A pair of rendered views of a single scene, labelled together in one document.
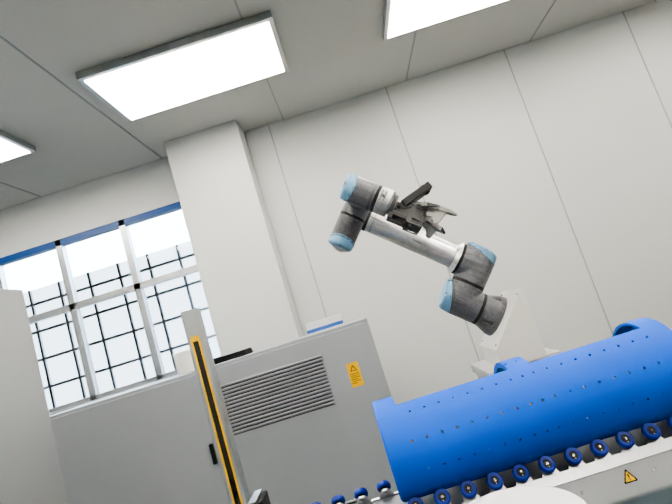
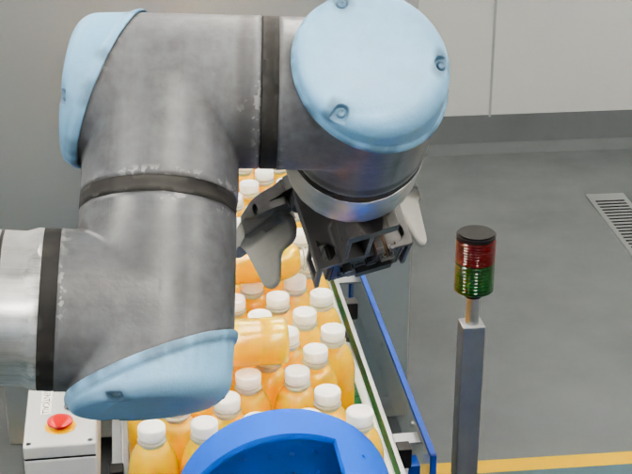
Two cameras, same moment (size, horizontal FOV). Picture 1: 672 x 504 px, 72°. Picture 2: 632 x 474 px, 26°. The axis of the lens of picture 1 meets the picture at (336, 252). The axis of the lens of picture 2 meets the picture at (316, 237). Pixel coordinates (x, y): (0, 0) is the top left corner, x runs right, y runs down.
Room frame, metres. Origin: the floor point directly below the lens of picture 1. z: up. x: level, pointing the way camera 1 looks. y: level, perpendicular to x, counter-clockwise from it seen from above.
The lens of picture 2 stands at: (1.60, 0.64, 2.13)
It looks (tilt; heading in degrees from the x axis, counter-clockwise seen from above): 24 degrees down; 263
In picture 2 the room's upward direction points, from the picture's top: straight up
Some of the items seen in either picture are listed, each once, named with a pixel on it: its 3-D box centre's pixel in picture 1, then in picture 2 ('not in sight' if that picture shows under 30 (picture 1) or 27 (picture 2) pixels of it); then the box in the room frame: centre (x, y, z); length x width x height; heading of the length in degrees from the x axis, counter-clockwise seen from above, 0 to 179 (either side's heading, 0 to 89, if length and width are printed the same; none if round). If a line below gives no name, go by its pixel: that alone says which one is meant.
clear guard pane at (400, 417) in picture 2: not in sight; (384, 451); (1.20, -1.53, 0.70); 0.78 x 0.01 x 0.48; 91
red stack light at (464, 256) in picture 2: not in sight; (475, 249); (1.11, -1.29, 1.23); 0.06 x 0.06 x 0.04
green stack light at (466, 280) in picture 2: not in sight; (474, 275); (1.11, -1.29, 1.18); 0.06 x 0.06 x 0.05
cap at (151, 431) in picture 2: not in sight; (151, 434); (1.62, -1.02, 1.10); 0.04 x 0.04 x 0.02
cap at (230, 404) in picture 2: not in sight; (227, 404); (1.51, -1.08, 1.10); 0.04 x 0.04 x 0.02
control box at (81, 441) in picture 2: not in sight; (64, 436); (1.75, -1.10, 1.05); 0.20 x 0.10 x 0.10; 91
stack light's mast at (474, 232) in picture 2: not in sight; (474, 277); (1.11, -1.29, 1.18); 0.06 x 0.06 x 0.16
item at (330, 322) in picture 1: (324, 324); not in sight; (3.10, 0.22, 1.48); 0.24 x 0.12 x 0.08; 97
